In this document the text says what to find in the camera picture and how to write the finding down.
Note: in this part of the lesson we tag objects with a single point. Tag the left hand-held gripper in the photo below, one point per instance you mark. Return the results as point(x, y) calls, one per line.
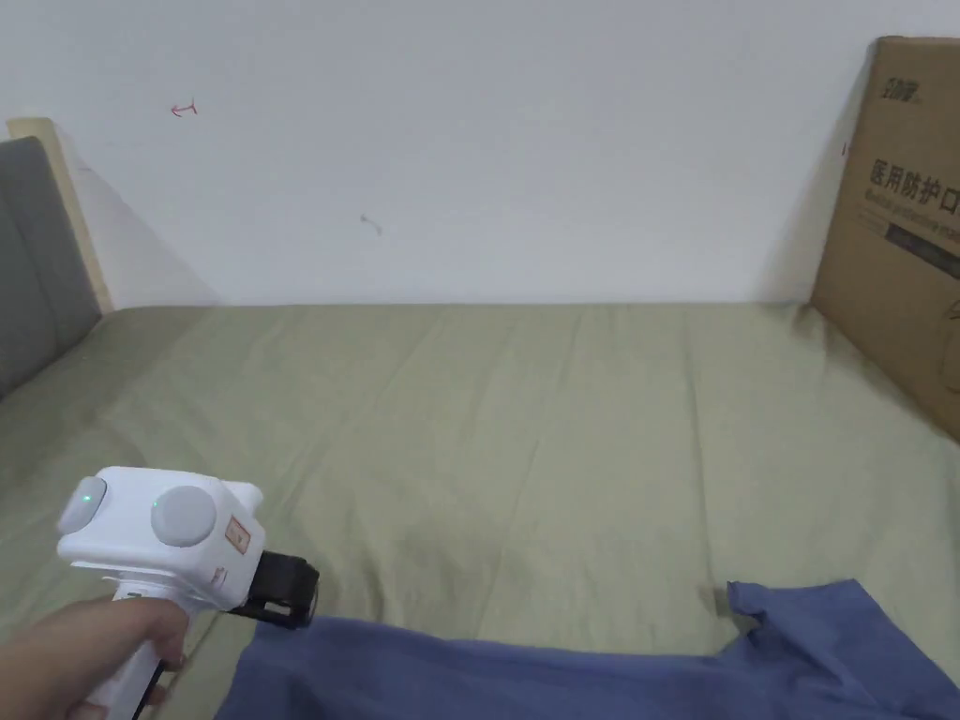
point(187, 540)

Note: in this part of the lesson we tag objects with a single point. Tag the dark blue shirt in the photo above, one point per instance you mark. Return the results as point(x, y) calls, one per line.
point(570, 675)

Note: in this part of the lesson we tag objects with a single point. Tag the person's left hand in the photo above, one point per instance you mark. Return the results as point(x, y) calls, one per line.
point(82, 652)

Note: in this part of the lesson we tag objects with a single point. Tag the grey padded headboard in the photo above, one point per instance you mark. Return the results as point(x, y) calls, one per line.
point(34, 270)

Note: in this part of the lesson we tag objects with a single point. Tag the bed with pale green sheet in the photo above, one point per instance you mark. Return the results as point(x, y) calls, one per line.
point(480, 420)

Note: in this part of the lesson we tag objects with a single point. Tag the brown cardboard carton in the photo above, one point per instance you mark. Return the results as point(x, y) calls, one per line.
point(900, 247)

